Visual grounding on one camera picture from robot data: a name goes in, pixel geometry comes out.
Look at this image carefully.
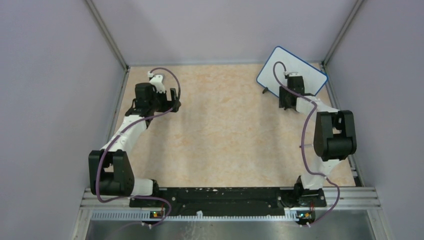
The blue framed whiteboard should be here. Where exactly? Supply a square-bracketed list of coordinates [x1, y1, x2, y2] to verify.
[256, 46, 328, 97]

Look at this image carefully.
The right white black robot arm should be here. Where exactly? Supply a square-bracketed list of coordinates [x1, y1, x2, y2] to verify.
[279, 73, 357, 206]

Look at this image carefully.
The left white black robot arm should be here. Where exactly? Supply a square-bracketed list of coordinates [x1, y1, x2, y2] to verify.
[88, 82, 181, 207]

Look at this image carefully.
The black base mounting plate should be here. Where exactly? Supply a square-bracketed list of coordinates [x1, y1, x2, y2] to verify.
[129, 186, 327, 217]

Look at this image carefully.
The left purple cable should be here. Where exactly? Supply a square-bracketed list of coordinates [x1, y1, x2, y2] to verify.
[95, 67, 182, 229]

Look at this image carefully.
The purple cable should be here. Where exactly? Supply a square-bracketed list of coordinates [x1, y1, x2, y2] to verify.
[95, 67, 182, 229]
[272, 61, 341, 227]

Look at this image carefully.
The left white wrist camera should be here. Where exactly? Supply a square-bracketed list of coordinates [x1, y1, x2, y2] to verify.
[147, 72, 166, 94]

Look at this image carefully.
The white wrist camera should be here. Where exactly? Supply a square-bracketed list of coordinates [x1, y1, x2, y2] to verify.
[284, 72, 300, 79]
[147, 72, 166, 94]

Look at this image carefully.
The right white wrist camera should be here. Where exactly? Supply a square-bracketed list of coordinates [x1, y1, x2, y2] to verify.
[284, 72, 300, 79]

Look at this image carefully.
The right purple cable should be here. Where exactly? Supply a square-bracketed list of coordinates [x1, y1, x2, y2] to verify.
[272, 61, 341, 227]

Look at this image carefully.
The white slotted cable duct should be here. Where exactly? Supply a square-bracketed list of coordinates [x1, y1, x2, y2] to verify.
[91, 210, 299, 222]

